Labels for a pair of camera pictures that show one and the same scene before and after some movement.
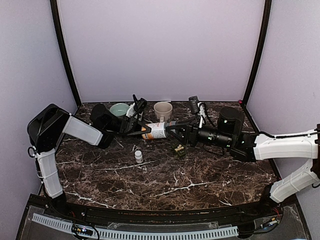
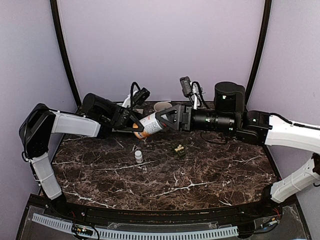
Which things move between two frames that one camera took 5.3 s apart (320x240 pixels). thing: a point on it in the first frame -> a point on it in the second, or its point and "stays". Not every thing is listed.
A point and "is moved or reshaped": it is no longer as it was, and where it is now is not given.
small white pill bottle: (138, 156) stays
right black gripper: (191, 132) -> (183, 118)
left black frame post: (61, 40) stays
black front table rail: (123, 214) stays
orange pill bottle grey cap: (158, 131) is moved or reshaped
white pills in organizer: (179, 147) stays
